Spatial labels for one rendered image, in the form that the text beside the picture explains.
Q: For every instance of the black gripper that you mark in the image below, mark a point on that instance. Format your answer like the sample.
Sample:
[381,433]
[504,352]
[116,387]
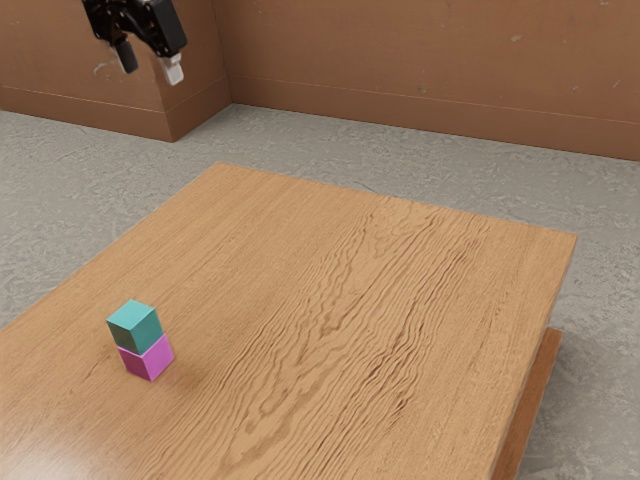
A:
[150,22]

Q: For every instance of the magenta cube block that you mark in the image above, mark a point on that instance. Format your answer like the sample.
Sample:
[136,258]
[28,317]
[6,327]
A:
[149,361]

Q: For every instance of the teal cube block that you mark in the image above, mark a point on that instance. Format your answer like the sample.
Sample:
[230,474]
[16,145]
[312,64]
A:
[134,325]

